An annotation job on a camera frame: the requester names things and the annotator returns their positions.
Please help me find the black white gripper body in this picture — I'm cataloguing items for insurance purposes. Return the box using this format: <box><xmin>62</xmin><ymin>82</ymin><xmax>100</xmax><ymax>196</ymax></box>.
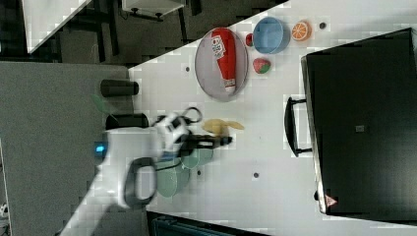
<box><xmin>152</xmin><ymin>112</ymin><xmax>198</xmax><ymax>157</ymax></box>

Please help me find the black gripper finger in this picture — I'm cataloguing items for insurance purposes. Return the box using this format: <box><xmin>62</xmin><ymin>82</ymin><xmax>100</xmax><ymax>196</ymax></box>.
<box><xmin>207</xmin><ymin>136</ymin><xmax>233</xmax><ymax>148</ymax></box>

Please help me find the yellow banana toy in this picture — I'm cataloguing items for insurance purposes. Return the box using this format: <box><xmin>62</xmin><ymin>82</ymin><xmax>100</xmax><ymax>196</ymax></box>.
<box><xmin>202</xmin><ymin>119</ymin><xmax>244</xmax><ymax>137</ymax></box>

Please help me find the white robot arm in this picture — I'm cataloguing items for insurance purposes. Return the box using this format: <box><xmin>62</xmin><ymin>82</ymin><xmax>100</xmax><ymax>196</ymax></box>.
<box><xmin>57</xmin><ymin>112</ymin><xmax>232</xmax><ymax>236</ymax></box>

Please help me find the red ketchup bottle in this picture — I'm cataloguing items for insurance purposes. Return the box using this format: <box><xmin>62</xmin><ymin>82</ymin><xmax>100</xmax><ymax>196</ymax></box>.
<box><xmin>210</xmin><ymin>28</ymin><xmax>236</xmax><ymax>94</ymax></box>

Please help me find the grey round plate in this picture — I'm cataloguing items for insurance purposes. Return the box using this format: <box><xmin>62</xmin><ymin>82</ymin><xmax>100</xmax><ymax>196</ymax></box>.
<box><xmin>195</xmin><ymin>29</ymin><xmax>248</xmax><ymax>102</ymax></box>

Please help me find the red green strawberry toy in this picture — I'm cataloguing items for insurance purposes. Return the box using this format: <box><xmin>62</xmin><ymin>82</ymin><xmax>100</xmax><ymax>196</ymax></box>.
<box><xmin>253</xmin><ymin>58</ymin><xmax>270</xmax><ymax>74</ymax></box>

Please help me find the dark blue crate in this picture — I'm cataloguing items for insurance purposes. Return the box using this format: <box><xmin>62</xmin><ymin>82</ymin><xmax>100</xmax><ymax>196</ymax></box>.
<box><xmin>151</xmin><ymin>216</ymin><xmax>266</xmax><ymax>236</ymax></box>

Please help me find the small red strawberry toy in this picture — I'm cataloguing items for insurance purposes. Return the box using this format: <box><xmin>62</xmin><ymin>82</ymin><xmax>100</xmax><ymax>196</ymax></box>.
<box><xmin>245</xmin><ymin>33</ymin><xmax>253</xmax><ymax>47</ymax></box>

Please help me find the blue bowl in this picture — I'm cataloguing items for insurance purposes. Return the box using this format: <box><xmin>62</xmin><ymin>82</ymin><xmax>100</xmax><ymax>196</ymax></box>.
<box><xmin>253</xmin><ymin>17</ymin><xmax>290</xmax><ymax>54</ymax></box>

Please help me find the white cabinet with knobs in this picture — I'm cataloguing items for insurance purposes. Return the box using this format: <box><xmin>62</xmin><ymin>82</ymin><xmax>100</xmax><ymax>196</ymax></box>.
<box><xmin>121</xmin><ymin>0</ymin><xmax>186</xmax><ymax>17</ymax></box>

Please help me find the orange slice toy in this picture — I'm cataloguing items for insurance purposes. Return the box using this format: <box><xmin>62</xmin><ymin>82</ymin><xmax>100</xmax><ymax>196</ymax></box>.
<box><xmin>291</xmin><ymin>21</ymin><xmax>312</xmax><ymax>41</ymax></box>

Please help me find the black toaster oven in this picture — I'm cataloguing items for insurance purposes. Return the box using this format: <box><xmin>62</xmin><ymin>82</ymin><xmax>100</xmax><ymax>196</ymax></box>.
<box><xmin>300</xmin><ymin>28</ymin><xmax>417</xmax><ymax>225</ymax></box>

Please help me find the white background table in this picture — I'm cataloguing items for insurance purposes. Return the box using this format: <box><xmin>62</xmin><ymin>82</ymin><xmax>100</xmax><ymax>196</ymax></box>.
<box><xmin>22</xmin><ymin>0</ymin><xmax>92</xmax><ymax>54</ymax></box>

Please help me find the black cylinder post lower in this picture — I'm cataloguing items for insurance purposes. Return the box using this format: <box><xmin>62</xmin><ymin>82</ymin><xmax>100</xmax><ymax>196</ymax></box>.
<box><xmin>105</xmin><ymin>113</ymin><xmax>149</xmax><ymax>130</ymax></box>

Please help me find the black cylinder post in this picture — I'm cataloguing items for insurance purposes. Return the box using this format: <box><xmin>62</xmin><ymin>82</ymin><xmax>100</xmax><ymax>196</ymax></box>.
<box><xmin>100</xmin><ymin>80</ymin><xmax>140</xmax><ymax>97</ymax></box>
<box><xmin>105</xmin><ymin>113</ymin><xmax>149</xmax><ymax>130</ymax></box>

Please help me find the black cylinder post upper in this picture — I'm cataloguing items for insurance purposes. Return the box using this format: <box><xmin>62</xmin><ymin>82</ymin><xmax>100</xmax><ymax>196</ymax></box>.
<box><xmin>100</xmin><ymin>80</ymin><xmax>140</xmax><ymax>97</ymax></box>

